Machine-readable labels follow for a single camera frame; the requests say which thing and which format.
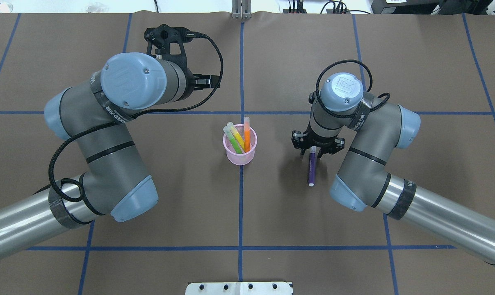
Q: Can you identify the far USB hub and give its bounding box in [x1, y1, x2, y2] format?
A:
[282, 0, 307, 14]

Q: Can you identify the purple highlighter pen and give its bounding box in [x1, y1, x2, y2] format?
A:
[308, 146, 317, 187]

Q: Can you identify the yellow highlighter pen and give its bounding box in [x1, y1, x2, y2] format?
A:
[227, 122, 245, 150]

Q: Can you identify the near USB hub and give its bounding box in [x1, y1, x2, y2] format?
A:
[319, 0, 373, 14]

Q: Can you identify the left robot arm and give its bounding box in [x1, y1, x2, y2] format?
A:
[0, 52, 221, 260]

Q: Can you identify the pink mesh pen holder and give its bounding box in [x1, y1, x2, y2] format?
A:
[222, 123, 258, 166]

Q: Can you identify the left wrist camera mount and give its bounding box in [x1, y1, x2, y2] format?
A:
[144, 24, 202, 68]

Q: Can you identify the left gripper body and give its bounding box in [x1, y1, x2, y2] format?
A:
[178, 70, 196, 101]

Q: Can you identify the orange highlighter pen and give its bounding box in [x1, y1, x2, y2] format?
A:
[244, 116, 251, 153]

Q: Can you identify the green highlighter pen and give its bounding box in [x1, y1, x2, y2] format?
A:
[223, 126, 243, 154]

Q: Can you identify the white camera pole base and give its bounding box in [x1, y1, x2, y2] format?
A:
[185, 281, 294, 295]

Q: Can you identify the black printer box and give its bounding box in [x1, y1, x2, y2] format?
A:
[371, 0, 440, 15]

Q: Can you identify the usb hub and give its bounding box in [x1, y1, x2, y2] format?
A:
[282, 0, 307, 14]
[319, 0, 373, 14]

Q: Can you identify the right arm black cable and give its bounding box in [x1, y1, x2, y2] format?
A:
[315, 59, 391, 119]

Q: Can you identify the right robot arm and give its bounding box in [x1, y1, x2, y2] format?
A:
[292, 72, 495, 267]

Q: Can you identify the aluminium frame post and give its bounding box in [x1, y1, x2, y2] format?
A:
[231, 0, 252, 20]

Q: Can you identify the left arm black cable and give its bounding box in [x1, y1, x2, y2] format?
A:
[48, 33, 224, 203]

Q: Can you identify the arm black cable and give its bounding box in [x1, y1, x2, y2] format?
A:
[48, 33, 224, 203]
[315, 59, 391, 119]

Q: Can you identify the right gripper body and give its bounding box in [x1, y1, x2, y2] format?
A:
[292, 125, 345, 154]

